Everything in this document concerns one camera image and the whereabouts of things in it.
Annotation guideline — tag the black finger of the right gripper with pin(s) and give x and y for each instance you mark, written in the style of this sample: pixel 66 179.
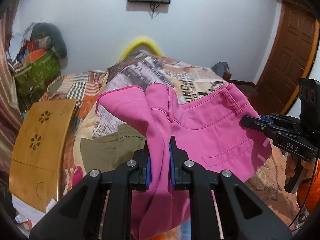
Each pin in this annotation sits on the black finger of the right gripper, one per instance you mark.
pixel 257 124

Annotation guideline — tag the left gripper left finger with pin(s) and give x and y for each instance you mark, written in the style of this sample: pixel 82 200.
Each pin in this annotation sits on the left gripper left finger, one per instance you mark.
pixel 141 178

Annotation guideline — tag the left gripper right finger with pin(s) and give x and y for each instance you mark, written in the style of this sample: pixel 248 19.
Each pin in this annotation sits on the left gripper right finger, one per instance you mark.
pixel 181 167

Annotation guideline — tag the pink pants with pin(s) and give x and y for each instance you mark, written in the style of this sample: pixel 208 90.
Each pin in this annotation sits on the pink pants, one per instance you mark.
pixel 208 129

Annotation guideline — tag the right orange sleeve forearm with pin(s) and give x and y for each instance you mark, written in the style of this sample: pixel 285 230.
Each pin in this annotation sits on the right orange sleeve forearm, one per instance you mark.
pixel 309 187

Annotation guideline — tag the right hand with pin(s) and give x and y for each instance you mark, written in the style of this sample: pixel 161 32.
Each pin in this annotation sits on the right hand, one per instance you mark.
pixel 311 167

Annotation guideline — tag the olive green pants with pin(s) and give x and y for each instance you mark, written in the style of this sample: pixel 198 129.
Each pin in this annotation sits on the olive green pants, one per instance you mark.
pixel 108 152

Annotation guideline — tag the blue backpack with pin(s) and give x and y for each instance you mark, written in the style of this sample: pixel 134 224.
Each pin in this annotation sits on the blue backpack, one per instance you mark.
pixel 221 68

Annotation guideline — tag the brown wooden door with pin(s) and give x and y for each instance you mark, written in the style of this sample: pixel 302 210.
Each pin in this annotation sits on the brown wooden door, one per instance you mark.
pixel 291 58

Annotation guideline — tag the yellow headboard cushion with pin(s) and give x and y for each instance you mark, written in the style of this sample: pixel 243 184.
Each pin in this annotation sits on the yellow headboard cushion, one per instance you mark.
pixel 140 43

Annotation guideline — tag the striped pink curtain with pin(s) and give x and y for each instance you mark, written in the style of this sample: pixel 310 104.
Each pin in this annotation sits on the striped pink curtain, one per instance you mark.
pixel 11 119

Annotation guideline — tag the pile of clothes and bags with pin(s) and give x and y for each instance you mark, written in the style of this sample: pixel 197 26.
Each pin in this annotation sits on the pile of clothes and bags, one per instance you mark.
pixel 35 66

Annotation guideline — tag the grey stuffed pillow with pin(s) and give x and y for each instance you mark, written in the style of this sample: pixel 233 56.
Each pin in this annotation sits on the grey stuffed pillow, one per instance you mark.
pixel 50 37

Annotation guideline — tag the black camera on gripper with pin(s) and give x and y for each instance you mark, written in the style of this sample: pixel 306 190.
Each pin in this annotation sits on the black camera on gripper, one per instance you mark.
pixel 309 97

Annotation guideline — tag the wooden chair post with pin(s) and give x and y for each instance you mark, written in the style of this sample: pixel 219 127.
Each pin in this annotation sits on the wooden chair post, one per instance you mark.
pixel 227 76

